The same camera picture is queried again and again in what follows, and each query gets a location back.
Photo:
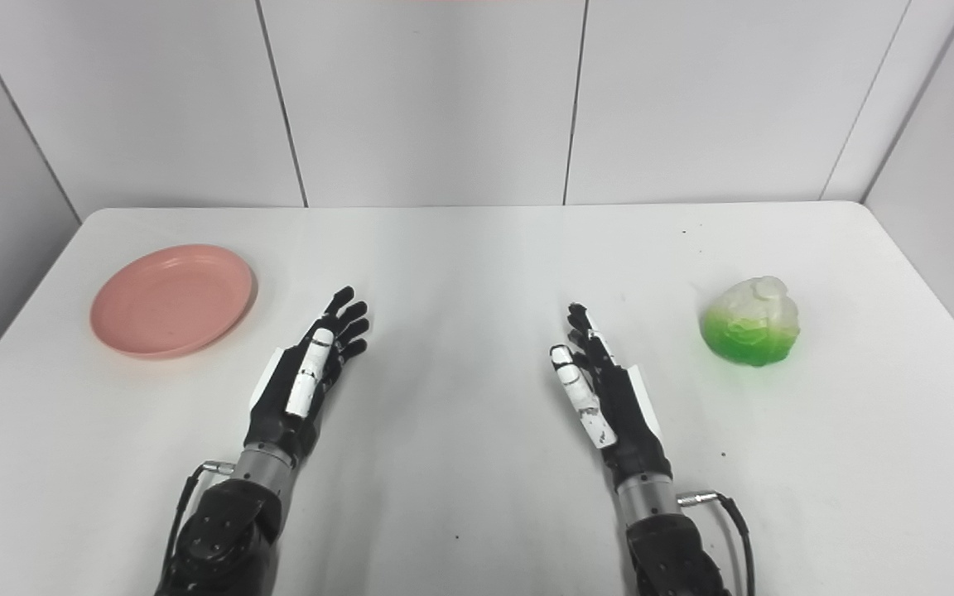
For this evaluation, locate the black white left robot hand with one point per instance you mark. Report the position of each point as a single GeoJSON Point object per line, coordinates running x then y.
{"type": "Point", "coordinates": [278, 406]}

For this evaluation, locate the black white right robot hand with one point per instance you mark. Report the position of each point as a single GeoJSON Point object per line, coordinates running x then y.
{"type": "Point", "coordinates": [628, 422]}

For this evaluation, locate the pink round plate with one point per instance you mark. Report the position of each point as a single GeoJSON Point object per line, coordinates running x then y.
{"type": "Point", "coordinates": [171, 302]}

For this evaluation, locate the green white toy cabbage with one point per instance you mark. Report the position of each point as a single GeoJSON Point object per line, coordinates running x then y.
{"type": "Point", "coordinates": [750, 331]}

